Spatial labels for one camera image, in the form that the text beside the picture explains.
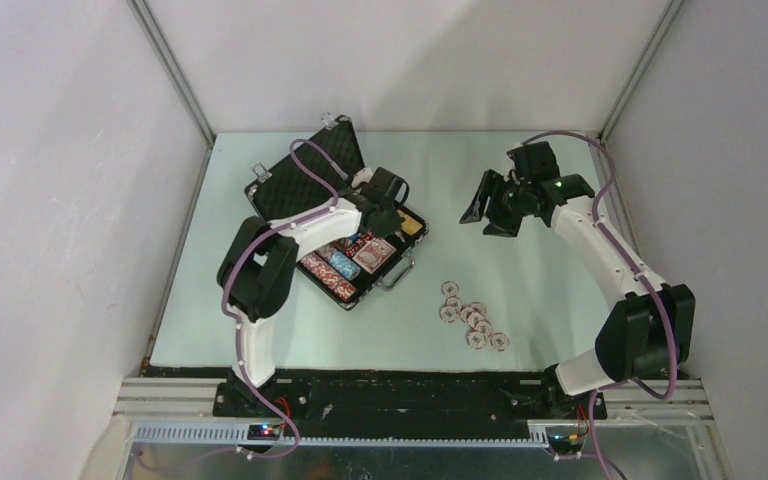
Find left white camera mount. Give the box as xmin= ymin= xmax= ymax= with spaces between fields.
xmin=351 ymin=167 xmax=374 ymax=193

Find purple grey chip stack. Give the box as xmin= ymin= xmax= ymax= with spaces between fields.
xmin=316 ymin=243 xmax=339 ymax=262

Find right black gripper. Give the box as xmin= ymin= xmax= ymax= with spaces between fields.
xmin=461 ymin=169 xmax=532 ymax=238

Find light blue chip stack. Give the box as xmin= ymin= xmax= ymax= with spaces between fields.
xmin=328 ymin=251 xmax=361 ymax=281

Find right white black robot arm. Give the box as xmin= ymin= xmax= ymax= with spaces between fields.
xmin=460 ymin=134 xmax=696 ymax=418

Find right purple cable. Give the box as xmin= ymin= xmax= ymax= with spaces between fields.
xmin=523 ymin=131 xmax=680 ymax=480

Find black poker set case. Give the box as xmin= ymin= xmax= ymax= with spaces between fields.
xmin=246 ymin=115 xmax=428 ymax=310

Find yellow poker chip stack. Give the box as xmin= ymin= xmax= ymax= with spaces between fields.
xmin=401 ymin=215 xmax=423 ymax=236

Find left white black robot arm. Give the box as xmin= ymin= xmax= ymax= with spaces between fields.
xmin=217 ymin=167 xmax=410 ymax=417

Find white red chip stack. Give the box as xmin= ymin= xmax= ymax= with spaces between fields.
xmin=438 ymin=281 xmax=510 ymax=352

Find red white chip row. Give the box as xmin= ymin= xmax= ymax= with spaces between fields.
xmin=300 ymin=253 xmax=356 ymax=303

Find red playing card deck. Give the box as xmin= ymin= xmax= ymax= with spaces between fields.
xmin=353 ymin=238 xmax=396 ymax=274

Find red dice in case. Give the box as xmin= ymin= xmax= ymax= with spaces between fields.
xmin=338 ymin=232 xmax=375 ymax=258

